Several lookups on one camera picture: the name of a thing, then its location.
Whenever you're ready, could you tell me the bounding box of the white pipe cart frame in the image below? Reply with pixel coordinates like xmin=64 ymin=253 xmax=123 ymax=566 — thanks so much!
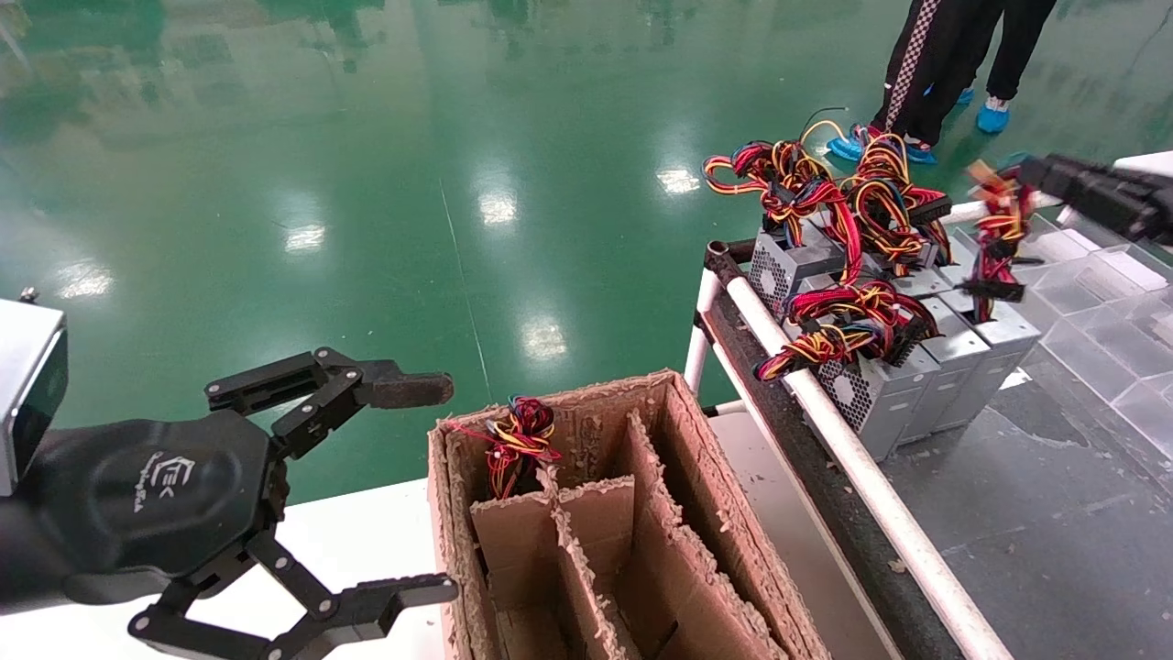
xmin=683 ymin=197 xmax=1173 ymax=660

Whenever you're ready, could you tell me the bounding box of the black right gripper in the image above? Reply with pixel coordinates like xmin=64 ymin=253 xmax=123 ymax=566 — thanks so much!
xmin=1019 ymin=154 xmax=1173 ymax=247

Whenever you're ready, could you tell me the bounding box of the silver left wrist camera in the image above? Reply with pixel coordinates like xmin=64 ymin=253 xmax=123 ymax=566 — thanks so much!
xmin=0 ymin=298 xmax=70 ymax=498

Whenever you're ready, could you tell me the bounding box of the person in checkered-stripe trousers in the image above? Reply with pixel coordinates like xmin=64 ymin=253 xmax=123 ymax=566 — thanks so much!
xmin=825 ymin=0 xmax=986 ymax=166

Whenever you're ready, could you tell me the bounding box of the person in black clothes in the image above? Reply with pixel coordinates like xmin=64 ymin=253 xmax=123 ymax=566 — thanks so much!
xmin=926 ymin=0 xmax=1059 ymax=136

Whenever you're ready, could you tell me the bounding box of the clear acrylic divider tray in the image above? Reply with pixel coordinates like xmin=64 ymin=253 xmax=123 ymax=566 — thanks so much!
xmin=948 ymin=209 xmax=1173 ymax=436

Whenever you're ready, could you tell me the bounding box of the cardboard box with dividers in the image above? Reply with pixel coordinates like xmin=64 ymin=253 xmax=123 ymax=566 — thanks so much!
xmin=426 ymin=369 xmax=830 ymax=660

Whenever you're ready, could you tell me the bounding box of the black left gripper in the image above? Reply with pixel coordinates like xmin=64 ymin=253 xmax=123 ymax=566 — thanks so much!
xmin=0 ymin=346 xmax=459 ymax=660

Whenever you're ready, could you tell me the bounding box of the grey power supply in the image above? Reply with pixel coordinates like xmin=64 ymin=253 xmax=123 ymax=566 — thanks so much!
xmin=944 ymin=160 xmax=1043 ymax=429
xmin=754 ymin=280 xmax=943 ymax=461
xmin=903 ymin=321 xmax=992 ymax=443
xmin=449 ymin=396 xmax=562 ymax=501
xmin=839 ymin=133 xmax=956 ymax=299
xmin=702 ymin=137 xmax=867 ymax=317

